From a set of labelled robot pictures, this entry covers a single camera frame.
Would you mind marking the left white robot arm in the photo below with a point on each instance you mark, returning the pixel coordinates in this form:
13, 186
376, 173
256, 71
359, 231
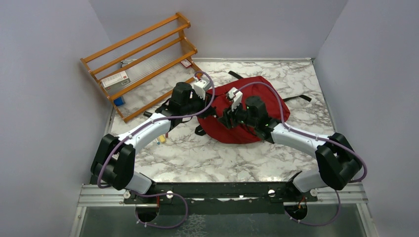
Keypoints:
113, 164

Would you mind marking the red student backpack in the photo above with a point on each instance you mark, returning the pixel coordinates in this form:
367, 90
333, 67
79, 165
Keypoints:
231, 95

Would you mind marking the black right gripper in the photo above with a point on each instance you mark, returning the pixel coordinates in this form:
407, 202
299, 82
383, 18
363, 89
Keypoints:
228, 114

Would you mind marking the blue small object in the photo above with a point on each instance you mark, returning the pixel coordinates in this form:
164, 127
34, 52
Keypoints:
119, 101

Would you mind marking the orange wooden shelf rack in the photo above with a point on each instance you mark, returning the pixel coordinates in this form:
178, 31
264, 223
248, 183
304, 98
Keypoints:
155, 59

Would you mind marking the white red small box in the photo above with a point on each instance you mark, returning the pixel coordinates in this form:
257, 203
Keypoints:
115, 81

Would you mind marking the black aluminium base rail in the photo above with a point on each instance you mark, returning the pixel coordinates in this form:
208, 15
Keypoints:
219, 198

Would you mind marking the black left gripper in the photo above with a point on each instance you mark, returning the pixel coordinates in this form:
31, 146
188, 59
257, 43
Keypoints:
204, 103

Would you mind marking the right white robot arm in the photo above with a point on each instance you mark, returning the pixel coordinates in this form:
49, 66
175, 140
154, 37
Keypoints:
336, 161

